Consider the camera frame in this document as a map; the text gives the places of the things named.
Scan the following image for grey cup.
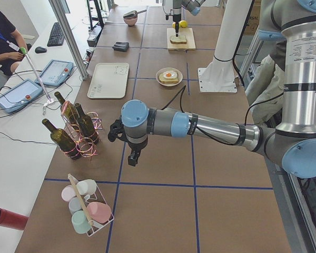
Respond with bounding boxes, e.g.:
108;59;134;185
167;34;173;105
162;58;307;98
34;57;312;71
68;197;82;215

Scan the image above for cardboard box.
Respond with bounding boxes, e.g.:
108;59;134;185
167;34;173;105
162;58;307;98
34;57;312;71
244;0;261;35

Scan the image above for bread slice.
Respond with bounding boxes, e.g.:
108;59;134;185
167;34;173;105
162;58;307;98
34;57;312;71
170;35;187;44
159;70;179;84

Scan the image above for green wine bottle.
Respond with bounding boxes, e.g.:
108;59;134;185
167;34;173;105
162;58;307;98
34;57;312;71
54;91;78;125
42;119;81;160
74;103;99;144

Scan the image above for green wine bottle back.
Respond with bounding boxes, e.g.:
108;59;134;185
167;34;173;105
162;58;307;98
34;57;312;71
54;91;78;125

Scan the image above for copper wire bottle rack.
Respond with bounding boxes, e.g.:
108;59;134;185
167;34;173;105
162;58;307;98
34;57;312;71
61;101;103;158

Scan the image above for white wire cup rack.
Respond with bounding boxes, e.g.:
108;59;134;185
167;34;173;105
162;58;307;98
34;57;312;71
66;179;114;237

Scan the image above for bread slice under egg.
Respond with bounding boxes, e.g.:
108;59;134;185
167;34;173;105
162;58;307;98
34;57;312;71
159;70;179;84

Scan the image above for white plate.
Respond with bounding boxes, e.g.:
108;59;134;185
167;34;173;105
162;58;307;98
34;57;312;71
156;67;183;86

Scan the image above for green wine bottle front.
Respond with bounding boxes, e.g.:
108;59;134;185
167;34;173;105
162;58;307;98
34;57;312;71
42;119;81;160

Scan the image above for pink cup large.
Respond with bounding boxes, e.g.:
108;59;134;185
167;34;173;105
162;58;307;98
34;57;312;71
87;202;112;223

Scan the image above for seated person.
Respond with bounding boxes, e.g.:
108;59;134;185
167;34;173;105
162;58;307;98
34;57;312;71
0;11;32;76

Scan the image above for grey folded cloth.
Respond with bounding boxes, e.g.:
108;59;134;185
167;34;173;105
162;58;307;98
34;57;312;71
112;42;130;52

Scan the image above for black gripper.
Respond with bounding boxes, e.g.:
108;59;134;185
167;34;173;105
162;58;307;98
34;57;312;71
126;134;148;166
172;14;181;37

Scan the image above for white cup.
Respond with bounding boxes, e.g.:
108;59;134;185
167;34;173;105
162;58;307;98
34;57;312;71
76;179;97;196

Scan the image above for teach pendant far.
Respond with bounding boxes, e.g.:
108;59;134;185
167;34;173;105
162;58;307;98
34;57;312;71
39;60;74;87

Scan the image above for light pink cup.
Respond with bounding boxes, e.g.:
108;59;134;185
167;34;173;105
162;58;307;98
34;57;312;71
61;185;76;202

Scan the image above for wooden rack handle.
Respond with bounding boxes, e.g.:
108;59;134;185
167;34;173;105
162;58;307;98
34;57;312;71
67;173;93;226

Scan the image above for mint green cup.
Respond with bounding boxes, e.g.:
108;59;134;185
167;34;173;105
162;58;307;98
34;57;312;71
71;210;91;234

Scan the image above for fried egg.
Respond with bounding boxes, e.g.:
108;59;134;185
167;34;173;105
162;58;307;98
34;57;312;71
162;71;177;80

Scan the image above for black keyboard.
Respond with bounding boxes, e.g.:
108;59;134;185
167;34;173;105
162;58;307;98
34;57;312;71
47;22;64;47

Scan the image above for green wine bottle middle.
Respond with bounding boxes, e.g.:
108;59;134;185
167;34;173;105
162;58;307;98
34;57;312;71
74;103;99;144

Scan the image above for wooden cutting board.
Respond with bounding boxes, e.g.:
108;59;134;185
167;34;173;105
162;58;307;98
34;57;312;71
167;28;196;51

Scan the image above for aluminium frame post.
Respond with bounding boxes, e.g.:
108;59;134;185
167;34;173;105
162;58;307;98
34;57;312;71
49;0;88;80

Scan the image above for pink bowl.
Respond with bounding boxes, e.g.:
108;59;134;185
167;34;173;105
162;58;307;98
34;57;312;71
123;15;137;26

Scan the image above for teach pendant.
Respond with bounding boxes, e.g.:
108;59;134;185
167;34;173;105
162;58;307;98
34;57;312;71
0;79;43;114
39;60;74;87

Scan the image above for cream bear tray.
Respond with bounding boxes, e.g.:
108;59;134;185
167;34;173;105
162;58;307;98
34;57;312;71
87;63;130;99

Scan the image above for metal scoop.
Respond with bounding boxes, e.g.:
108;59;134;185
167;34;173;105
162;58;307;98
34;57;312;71
123;9;147;19

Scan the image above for black computer mouse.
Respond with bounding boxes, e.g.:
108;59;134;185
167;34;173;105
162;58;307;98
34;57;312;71
35;46;47;54

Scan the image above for standing person beige trousers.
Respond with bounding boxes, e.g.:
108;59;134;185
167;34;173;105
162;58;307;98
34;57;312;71
245;41;287;125

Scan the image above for silver stick green handle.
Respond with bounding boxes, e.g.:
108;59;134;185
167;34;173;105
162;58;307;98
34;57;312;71
19;47;55;105

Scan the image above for red cylinder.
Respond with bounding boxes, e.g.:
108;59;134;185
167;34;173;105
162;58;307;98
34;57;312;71
0;208;28;230

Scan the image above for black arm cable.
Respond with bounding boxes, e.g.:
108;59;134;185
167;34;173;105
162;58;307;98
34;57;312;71
160;84;285;145

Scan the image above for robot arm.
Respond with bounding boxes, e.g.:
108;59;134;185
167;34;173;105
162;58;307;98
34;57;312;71
163;0;205;37
110;1;316;178

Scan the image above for teach pendant near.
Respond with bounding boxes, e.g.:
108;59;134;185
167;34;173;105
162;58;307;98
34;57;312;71
0;79;43;114

